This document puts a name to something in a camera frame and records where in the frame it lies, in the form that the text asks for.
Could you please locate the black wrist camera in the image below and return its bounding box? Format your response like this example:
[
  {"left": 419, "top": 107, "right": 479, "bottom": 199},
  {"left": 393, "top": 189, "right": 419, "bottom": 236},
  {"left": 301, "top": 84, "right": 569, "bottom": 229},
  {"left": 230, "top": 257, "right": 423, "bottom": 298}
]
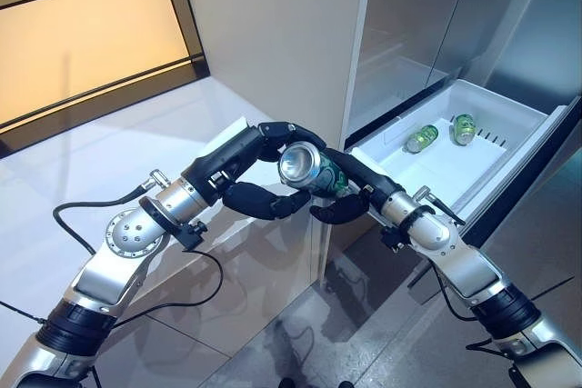
[
  {"left": 380, "top": 225, "right": 406, "bottom": 254},
  {"left": 179, "top": 221, "right": 208, "bottom": 252}
]

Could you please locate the small green drink can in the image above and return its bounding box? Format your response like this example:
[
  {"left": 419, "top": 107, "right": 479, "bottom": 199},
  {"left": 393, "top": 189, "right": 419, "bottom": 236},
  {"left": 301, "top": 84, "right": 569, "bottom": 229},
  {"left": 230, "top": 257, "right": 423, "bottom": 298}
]
[
  {"left": 402, "top": 124, "right": 439, "bottom": 154},
  {"left": 449, "top": 114, "right": 477, "bottom": 145}
]

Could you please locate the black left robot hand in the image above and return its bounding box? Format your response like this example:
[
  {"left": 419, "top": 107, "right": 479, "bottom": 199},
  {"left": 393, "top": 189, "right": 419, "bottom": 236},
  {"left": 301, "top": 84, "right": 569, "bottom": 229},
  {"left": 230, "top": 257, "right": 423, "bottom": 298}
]
[{"left": 181, "top": 120, "right": 326, "bottom": 222}]

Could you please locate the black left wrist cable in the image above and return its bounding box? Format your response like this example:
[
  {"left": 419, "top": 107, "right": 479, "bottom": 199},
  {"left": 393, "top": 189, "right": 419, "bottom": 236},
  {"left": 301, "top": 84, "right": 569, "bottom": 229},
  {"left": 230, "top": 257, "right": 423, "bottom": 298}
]
[{"left": 0, "top": 169, "right": 225, "bottom": 330}]

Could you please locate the black framed amber window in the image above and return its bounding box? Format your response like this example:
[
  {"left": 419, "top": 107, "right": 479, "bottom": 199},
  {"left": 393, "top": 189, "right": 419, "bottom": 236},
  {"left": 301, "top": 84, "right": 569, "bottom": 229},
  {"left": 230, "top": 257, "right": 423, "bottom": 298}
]
[{"left": 0, "top": 0, "right": 213, "bottom": 153}]

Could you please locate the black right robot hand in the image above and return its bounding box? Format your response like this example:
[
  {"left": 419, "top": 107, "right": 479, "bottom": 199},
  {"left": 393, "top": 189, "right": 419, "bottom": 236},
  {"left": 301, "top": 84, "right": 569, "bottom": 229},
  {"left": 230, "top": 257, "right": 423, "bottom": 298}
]
[{"left": 308, "top": 148, "right": 406, "bottom": 225}]

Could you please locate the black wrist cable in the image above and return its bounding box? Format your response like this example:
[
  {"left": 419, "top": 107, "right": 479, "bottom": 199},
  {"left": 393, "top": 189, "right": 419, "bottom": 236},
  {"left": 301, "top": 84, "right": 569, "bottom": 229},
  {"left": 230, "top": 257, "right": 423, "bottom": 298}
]
[
  {"left": 420, "top": 185, "right": 582, "bottom": 355},
  {"left": 0, "top": 169, "right": 225, "bottom": 330}
]

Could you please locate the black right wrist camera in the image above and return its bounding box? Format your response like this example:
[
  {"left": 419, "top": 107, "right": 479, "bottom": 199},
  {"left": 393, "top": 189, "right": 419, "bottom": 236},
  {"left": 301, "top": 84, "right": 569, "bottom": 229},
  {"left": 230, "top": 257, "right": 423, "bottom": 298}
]
[{"left": 380, "top": 225, "right": 406, "bottom": 254}]

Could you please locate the white fridge drawer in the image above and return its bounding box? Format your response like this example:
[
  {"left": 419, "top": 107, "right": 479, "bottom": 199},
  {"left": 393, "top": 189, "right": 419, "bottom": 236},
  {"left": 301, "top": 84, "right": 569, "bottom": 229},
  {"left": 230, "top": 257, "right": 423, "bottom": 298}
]
[{"left": 343, "top": 78, "right": 582, "bottom": 248}]

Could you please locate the tall white cabinet panel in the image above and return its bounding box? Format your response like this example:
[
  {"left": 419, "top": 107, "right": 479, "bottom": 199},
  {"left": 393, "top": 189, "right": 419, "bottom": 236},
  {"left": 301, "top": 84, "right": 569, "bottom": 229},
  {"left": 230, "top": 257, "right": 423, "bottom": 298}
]
[{"left": 175, "top": 0, "right": 376, "bottom": 298}]

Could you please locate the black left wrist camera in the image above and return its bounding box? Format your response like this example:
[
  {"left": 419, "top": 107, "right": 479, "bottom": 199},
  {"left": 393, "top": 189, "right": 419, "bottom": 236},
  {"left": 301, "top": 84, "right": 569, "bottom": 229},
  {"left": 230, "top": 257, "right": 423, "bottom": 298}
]
[{"left": 179, "top": 221, "right": 208, "bottom": 252}]

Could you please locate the stainless steel fridge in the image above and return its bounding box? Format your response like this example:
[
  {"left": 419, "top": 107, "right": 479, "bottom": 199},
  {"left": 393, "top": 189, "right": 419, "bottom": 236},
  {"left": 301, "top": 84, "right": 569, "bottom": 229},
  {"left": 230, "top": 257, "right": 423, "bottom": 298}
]
[{"left": 325, "top": 0, "right": 582, "bottom": 388}]

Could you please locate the tall green beer can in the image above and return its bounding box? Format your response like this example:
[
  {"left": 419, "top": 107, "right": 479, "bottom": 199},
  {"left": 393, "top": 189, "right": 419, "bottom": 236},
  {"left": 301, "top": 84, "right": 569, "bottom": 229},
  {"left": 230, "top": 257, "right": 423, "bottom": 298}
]
[{"left": 277, "top": 142, "right": 354, "bottom": 201}]

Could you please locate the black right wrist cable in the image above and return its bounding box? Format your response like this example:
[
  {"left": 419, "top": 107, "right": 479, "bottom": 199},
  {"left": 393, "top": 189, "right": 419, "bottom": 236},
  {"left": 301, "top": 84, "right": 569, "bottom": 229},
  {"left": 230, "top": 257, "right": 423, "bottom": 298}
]
[{"left": 420, "top": 185, "right": 582, "bottom": 355}]

